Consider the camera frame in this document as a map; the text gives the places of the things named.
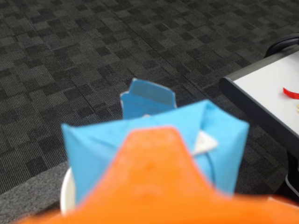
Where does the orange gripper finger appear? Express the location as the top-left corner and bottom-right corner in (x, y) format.
(14, 126), (299, 224)

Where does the blue paper-wrapped packet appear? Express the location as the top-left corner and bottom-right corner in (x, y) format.
(61, 99), (250, 207)

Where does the blue paper bin label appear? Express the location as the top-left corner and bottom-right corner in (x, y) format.
(120, 78), (176, 120)

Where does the paper cup with blue label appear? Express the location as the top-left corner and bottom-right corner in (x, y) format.
(60, 168), (78, 217)

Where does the black foam border strip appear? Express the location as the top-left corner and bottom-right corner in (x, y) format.
(0, 161), (72, 224)

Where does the white table with black edge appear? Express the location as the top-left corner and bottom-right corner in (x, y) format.
(219, 42), (299, 198)

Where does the red paper strip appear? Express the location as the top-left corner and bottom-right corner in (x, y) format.
(282, 87), (299, 99)

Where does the black curved chair base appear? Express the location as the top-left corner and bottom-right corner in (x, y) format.
(265, 33), (299, 57)

